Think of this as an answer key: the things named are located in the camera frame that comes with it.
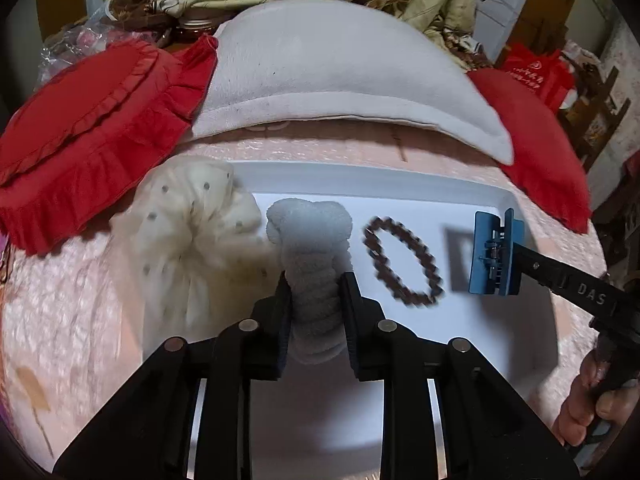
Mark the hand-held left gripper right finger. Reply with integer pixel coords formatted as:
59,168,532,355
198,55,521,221
339,271,581,480

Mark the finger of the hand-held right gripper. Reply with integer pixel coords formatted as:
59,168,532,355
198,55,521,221
509,242,568,292

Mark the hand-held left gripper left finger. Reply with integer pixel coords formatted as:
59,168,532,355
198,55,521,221
52,274,294,480

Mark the blue hair claw clip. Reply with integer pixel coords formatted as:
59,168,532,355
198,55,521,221
468,207,526,297

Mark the white fluffy scrunchie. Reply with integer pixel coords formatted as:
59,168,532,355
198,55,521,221
266,200,354,366

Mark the white tray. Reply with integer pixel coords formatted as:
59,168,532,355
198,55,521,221
140,160,560,480

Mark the person's right hand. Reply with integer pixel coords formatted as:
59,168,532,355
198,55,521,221
552,347,632,450

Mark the cream dotted mesh scrunchie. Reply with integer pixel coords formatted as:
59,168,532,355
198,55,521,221
109,156,281,338

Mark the wooden chair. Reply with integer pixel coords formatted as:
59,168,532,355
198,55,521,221
555,47,633,173

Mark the red shopping bag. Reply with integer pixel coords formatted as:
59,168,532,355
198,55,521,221
500,42,576,111

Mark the white pillow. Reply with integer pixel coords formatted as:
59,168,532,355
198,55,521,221
191,0,516,167

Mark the red ruffled round cushion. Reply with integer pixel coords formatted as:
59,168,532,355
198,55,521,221
0,35,221,257

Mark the clear plastic bag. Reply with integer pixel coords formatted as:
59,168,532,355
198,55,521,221
37,2,166,91

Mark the brown bead bracelet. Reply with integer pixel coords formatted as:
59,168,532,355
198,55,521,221
362,215,446,308

